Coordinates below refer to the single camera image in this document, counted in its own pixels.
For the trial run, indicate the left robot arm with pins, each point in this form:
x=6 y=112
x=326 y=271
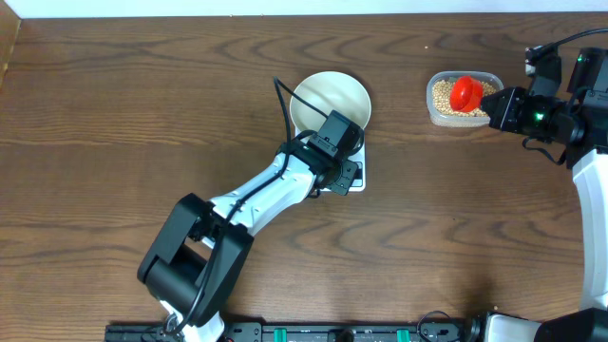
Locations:
x=195 y=260

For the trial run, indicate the beige bowl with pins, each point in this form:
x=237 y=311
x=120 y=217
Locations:
x=328 y=91

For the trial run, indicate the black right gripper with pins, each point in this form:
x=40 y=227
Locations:
x=504 y=120

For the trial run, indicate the white digital kitchen scale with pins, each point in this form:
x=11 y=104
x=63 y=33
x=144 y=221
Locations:
x=359 y=177

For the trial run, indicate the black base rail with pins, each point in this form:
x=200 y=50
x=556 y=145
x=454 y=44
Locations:
x=256 y=332

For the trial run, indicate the red measuring scoop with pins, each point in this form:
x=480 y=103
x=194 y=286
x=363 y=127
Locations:
x=466 y=94

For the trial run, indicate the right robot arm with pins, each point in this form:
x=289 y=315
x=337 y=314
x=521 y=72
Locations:
x=580 y=125

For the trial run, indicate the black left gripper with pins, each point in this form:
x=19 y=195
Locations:
x=342 y=187

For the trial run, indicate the soybeans in container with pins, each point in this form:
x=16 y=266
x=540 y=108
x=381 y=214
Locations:
x=441 y=91

